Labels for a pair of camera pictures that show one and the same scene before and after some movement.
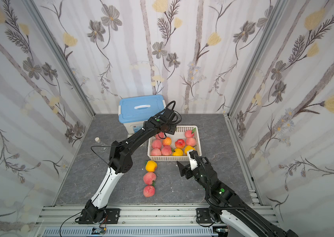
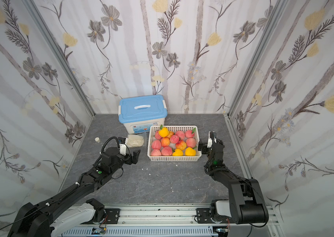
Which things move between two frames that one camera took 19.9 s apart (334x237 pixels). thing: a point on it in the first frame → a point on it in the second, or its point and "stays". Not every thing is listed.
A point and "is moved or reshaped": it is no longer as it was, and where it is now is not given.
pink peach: x=190 y=141 stays
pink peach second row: x=166 y=150 stays
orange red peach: x=180 y=143 stays
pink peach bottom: x=149 y=191 → x=174 y=138
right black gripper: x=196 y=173 → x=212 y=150
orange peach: x=167 y=141 is moved or reshaped
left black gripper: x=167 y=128 → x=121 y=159
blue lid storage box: x=134 y=110 stays
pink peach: x=149 y=177 → x=180 y=134
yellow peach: x=178 y=152 stays
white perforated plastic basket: x=174 y=147 stays
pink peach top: x=156 y=151 stays
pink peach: x=156 y=143 stays
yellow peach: x=188 y=148 stays
